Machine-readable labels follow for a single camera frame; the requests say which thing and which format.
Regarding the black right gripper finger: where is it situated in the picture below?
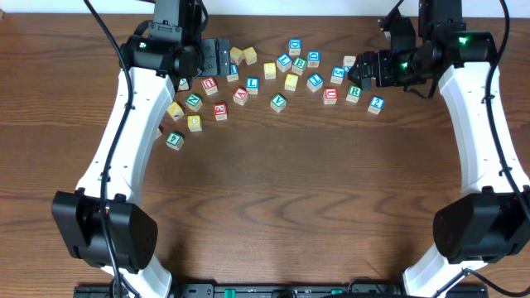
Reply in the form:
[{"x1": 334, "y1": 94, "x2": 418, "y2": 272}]
[
  {"x1": 348, "y1": 61, "x2": 372, "y2": 90},
  {"x1": 216, "y1": 38, "x2": 230, "y2": 76}
]

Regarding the yellow C wooden block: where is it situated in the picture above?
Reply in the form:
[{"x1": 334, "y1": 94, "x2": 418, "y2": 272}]
[{"x1": 284, "y1": 74, "x2": 299, "y2": 91}]

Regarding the yellow O wooden block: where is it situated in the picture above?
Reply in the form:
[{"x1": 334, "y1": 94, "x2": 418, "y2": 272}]
[{"x1": 187, "y1": 115, "x2": 202, "y2": 132}]

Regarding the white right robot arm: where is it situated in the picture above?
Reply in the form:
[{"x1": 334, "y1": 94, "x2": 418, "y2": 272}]
[{"x1": 347, "y1": 1, "x2": 529, "y2": 297}]

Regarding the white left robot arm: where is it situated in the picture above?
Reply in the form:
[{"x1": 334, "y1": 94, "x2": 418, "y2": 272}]
[{"x1": 51, "y1": 1, "x2": 229, "y2": 297}]

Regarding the yellow block beside Z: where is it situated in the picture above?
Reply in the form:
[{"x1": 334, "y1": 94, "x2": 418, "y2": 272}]
[{"x1": 229, "y1": 46, "x2": 244, "y2": 65}]

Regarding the blue X wooden block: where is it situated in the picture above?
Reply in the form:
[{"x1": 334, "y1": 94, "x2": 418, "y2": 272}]
[{"x1": 343, "y1": 55, "x2": 356, "y2": 73}]

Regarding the green R wooden block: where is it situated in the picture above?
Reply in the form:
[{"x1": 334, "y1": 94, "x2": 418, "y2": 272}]
[{"x1": 346, "y1": 85, "x2": 362, "y2": 103}]

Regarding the blue 5 wooden block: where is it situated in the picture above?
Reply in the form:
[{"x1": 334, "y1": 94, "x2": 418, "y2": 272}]
[{"x1": 330, "y1": 66, "x2": 345, "y2": 84}]

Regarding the green 7 wooden block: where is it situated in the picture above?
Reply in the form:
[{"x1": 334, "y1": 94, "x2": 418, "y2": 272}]
[{"x1": 178, "y1": 79, "x2": 190, "y2": 92}]

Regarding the blue P wooden block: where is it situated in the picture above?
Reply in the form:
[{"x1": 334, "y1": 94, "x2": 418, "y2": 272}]
[{"x1": 227, "y1": 64, "x2": 239, "y2": 82}]

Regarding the yellow Q wooden block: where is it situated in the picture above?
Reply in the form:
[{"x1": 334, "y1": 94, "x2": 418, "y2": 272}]
[{"x1": 243, "y1": 46, "x2": 258, "y2": 65}]

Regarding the red U block left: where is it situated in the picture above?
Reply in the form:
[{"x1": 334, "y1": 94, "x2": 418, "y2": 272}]
[{"x1": 201, "y1": 77, "x2": 218, "y2": 95}]

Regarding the red u block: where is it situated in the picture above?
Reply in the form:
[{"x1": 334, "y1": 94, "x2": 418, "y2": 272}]
[
  {"x1": 323, "y1": 88, "x2": 338, "y2": 105},
  {"x1": 201, "y1": 77, "x2": 218, "y2": 95}
]

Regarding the blue 2 wooden block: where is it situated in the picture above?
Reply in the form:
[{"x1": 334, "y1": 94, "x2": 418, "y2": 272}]
[{"x1": 368, "y1": 96, "x2": 385, "y2": 114}]

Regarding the red U block right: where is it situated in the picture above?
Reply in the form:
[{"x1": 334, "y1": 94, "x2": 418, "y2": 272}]
[{"x1": 323, "y1": 88, "x2": 338, "y2": 105}]

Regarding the green N wooden block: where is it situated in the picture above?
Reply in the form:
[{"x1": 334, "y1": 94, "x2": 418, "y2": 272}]
[{"x1": 185, "y1": 94, "x2": 203, "y2": 112}]

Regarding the blue L block centre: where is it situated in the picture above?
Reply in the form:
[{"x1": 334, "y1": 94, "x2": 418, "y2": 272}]
[{"x1": 246, "y1": 77, "x2": 259, "y2": 94}]

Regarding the blue l block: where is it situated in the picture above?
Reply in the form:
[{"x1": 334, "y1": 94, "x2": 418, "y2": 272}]
[
  {"x1": 246, "y1": 77, "x2": 259, "y2": 94},
  {"x1": 276, "y1": 53, "x2": 292, "y2": 73}
]

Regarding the blue I wooden block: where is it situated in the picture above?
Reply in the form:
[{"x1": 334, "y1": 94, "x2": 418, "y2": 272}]
[{"x1": 307, "y1": 73, "x2": 324, "y2": 93}]

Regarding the red A wooden block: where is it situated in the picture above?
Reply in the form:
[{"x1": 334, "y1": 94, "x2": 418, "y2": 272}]
[{"x1": 233, "y1": 87, "x2": 248, "y2": 106}]

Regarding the blue D block right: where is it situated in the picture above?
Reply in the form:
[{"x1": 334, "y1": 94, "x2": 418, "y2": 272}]
[{"x1": 307, "y1": 50, "x2": 321, "y2": 68}]

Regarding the blue d block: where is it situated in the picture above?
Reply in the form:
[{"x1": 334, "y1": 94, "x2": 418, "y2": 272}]
[
  {"x1": 288, "y1": 39, "x2": 301, "y2": 56},
  {"x1": 307, "y1": 50, "x2": 321, "y2": 68}
]

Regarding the yellow S wooden block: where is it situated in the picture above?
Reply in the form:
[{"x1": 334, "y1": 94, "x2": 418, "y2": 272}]
[{"x1": 263, "y1": 62, "x2": 277, "y2": 79}]

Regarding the yellow K wooden block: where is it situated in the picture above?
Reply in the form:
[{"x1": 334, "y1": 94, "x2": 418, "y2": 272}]
[{"x1": 166, "y1": 102, "x2": 185, "y2": 121}]

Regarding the green B wooden block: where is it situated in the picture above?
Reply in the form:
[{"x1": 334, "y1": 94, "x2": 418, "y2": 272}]
[{"x1": 291, "y1": 56, "x2": 307, "y2": 75}]

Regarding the blue L block upper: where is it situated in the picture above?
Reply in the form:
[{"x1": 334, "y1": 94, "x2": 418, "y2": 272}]
[{"x1": 276, "y1": 53, "x2": 292, "y2": 73}]

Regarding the blue D block top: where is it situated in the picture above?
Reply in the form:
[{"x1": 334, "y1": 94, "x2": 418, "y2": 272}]
[{"x1": 288, "y1": 39, "x2": 301, "y2": 56}]

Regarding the green V block centre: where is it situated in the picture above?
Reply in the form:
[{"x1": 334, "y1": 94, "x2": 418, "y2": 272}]
[{"x1": 271, "y1": 94, "x2": 287, "y2": 113}]

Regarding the green 4 wooden block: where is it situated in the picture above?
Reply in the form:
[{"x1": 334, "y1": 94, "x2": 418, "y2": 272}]
[{"x1": 166, "y1": 132, "x2": 184, "y2": 151}]

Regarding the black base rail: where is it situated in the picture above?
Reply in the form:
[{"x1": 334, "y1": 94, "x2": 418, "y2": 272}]
[{"x1": 73, "y1": 281, "x2": 489, "y2": 298}]

